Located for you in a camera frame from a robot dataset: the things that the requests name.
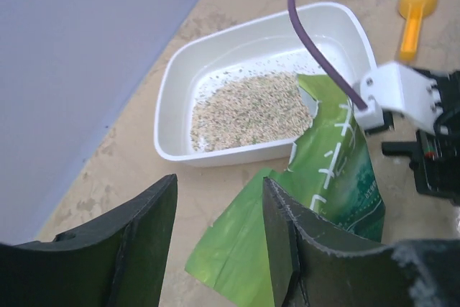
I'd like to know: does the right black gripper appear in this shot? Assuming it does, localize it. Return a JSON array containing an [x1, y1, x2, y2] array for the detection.
[[410, 69, 459, 206]]

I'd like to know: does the cat litter pile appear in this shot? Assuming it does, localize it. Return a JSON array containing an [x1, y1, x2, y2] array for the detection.
[[190, 72, 313, 152]]

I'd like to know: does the black bag clip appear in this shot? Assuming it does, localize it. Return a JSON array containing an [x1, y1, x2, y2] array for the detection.
[[381, 142, 418, 158]]

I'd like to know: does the green litter bag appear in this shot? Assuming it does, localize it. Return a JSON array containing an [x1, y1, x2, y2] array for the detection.
[[185, 75, 385, 306]]

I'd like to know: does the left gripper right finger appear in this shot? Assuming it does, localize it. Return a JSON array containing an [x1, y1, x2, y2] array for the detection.
[[262, 178, 459, 306]]

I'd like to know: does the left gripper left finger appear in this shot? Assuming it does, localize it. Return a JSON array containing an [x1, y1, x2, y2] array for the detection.
[[1, 174, 178, 306]]

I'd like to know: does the white litter box tray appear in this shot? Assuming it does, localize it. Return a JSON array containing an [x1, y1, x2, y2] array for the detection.
[[153, 1, 378, 168]]

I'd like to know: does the yellow plastic scoop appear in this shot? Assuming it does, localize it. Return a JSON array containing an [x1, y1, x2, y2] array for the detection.
[[398, 0, 438, 62]]

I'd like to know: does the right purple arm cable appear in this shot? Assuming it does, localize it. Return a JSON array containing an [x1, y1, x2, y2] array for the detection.
[[287, 0, 369, 111]]

